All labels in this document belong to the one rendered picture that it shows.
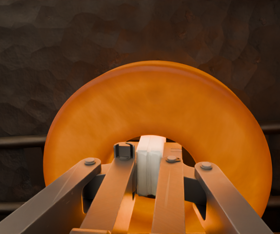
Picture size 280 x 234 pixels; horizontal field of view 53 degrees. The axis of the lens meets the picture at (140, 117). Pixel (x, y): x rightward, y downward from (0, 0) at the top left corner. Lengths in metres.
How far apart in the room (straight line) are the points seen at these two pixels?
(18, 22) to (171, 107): 0.17
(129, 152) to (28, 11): 0.18
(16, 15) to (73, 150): 0.15
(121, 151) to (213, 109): 0.06
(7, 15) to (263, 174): 0.25
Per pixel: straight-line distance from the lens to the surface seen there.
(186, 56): 0.25
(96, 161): 0.16
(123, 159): 0.16
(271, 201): 0.26
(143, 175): 0.17
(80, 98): 0.18
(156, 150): 0.16
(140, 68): 0.17
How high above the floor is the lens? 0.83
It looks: 14 degrees down
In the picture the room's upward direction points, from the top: straight up
